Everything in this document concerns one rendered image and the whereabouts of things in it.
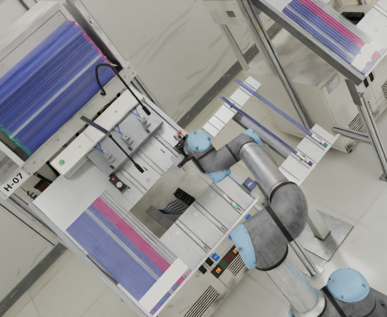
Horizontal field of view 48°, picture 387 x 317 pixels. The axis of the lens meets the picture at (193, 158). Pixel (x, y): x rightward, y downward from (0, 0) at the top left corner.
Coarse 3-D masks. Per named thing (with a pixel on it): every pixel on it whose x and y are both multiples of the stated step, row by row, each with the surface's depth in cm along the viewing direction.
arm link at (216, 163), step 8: (208, 152) 148; (216, 152) 149; (224, 152) 148; (200, 160) 149; (208, 160) 148; (216, 160) 147; (224, 160) 147; (232, 160) 148; (208, 168) 148; (216, 168) 147; (224, 168) 148; (216, 176) 148; (224, 176) 148
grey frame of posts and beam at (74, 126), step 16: (80, 0) 172; (80, 16) 175; (128, 64) 188; (128, 80) 190; (112, 96) 188; (80, 112) 182; (96, 112) 186; (64, 128) 180; (80, 128) 184; (48, 144) 178; (64, 144) 182; (32, 160) 177; (192, 160) 229; (208, 176) 235; (0, 192) 174; (16, 208) 182; (304, 256) 221
